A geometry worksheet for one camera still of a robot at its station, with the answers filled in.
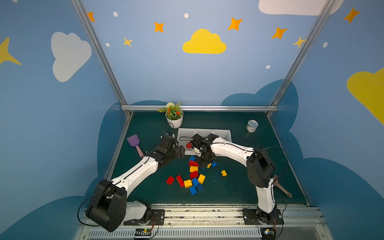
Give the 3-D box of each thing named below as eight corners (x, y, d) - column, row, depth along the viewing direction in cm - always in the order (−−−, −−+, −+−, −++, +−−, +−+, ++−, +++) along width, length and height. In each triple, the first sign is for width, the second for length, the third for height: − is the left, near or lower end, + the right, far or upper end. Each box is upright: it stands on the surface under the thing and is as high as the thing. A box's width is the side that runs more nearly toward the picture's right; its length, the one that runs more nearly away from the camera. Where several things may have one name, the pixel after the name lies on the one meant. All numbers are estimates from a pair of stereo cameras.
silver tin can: (247, 132, 112) (249, 128, 107) (244, 124, 117) (246, 119, 113) (258, 132, 112) (260, 128, 107) (255, 124, 117) (257, 119, 113)
